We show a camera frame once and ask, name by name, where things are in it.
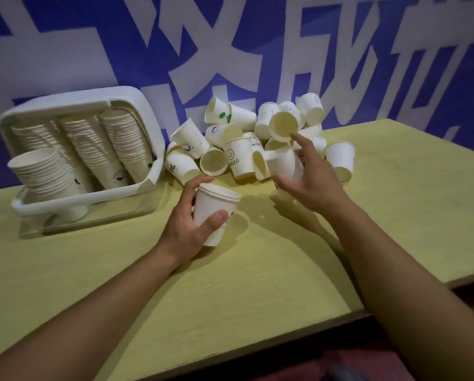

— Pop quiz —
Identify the person's left hand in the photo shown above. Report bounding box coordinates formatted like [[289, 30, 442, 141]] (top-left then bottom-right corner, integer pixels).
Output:
[[154, 174, 230, 267]]

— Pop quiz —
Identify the person's right hand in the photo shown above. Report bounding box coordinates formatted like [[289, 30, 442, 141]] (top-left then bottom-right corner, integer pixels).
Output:
[[271, 132, 351, 214]]

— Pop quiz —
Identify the white paper cup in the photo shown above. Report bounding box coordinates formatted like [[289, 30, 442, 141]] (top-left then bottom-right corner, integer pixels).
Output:
[[265, 147, 305, 184], [192, 183, 242, 247]]

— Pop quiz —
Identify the person's left forearm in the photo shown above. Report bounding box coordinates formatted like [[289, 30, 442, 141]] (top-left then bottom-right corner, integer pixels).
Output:
[[0, 243, 183, 381]]

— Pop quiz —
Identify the person's right forearm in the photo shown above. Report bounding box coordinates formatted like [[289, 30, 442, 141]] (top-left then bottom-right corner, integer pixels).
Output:
[[314, 196, 474, 381]]

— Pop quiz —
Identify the pile of loose paper cups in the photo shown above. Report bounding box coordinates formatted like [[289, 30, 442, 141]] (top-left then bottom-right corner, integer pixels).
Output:
[[165, 92, 356, 185]]

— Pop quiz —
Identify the clear plastic tray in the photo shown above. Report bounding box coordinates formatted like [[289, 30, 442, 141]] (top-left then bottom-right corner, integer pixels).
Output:
[[19, 182, 175, 237]]

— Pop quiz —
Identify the stack of nested paper cups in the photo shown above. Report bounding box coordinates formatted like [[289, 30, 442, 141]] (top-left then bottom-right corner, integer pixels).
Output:
[[60, 114, 133, 191], [99, 109, 155, 183], [11, 122, 97, 193], [7, 148, 89, 223]]

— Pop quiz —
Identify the white plastic basket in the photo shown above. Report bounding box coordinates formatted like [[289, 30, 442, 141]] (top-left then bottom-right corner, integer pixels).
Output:
[[0, 86, 167, 218]]

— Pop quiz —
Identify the blue banner with white characters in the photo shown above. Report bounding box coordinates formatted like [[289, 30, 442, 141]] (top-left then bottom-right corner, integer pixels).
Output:
[[0, 0, 474, 193]]

